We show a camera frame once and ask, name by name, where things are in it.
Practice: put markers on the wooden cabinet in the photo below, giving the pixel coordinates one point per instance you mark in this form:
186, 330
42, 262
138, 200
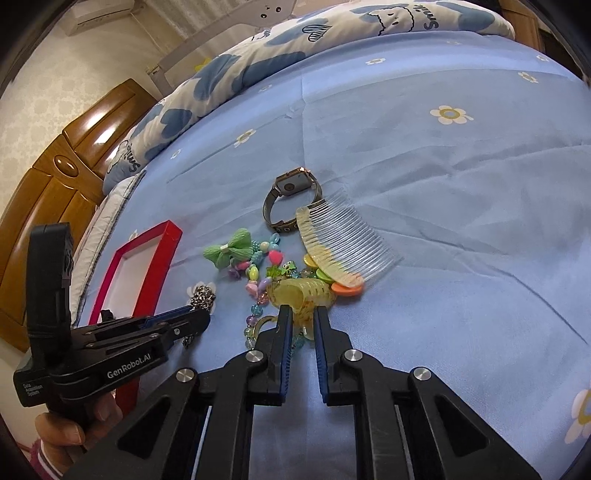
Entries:
521, 18

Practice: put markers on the clear hair comb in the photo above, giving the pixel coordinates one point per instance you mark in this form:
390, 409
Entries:
315, 236

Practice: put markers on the white quilted mattress pad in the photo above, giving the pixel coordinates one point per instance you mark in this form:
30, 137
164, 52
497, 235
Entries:
106, 217

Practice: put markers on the red jewelry box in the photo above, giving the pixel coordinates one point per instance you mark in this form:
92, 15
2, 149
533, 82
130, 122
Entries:
161, 237

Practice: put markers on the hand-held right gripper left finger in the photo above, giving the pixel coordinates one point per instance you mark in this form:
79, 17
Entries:
286, 353

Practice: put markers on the yellow hair claw clip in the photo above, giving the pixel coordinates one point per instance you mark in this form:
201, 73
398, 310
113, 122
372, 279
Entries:
300, 293

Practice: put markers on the rose gold wristwatch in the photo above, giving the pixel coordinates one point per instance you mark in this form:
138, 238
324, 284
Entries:
292, 184

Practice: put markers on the blue floral bed sheet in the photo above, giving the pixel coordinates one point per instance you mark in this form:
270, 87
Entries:
415, 184

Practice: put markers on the person's left forearm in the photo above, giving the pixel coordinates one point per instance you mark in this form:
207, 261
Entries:
44, 461

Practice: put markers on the wooden headboard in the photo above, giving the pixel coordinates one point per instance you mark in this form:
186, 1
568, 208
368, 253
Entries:
46, 198

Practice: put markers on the blue and white printed quilt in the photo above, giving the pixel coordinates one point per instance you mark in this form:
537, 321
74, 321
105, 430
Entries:
231, 74

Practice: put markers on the white air conditioner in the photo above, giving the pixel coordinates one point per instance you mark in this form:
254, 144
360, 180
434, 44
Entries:
97, 16

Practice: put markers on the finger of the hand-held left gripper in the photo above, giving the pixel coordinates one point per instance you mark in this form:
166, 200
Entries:
190, 322
171, 314

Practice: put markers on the green bow hair clip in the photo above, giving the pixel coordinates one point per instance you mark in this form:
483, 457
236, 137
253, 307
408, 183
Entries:
235, 243

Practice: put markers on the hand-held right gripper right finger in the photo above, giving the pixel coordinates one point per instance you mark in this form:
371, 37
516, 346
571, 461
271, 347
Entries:
320, 362

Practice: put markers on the grey bed guard rail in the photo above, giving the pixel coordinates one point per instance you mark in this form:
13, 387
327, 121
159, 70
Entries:
198, 41

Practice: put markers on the person's left hand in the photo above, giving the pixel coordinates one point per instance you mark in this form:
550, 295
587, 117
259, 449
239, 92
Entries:
62, 429

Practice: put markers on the colourful button hair clip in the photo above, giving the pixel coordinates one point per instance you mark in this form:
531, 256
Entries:
348, 290

